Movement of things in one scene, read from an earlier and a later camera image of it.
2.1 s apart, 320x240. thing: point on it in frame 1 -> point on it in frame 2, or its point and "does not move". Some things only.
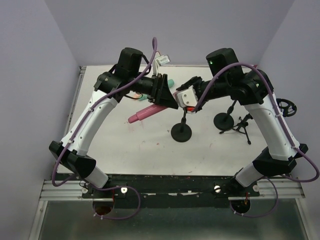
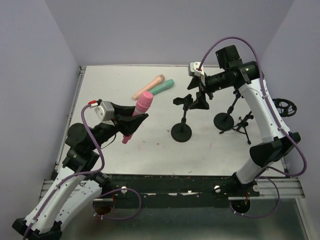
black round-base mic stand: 181,132 does not move
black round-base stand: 225,121 does not move
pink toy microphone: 151,110 -> 143,103
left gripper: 157,88 -> 116,119
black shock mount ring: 284,109 does not move
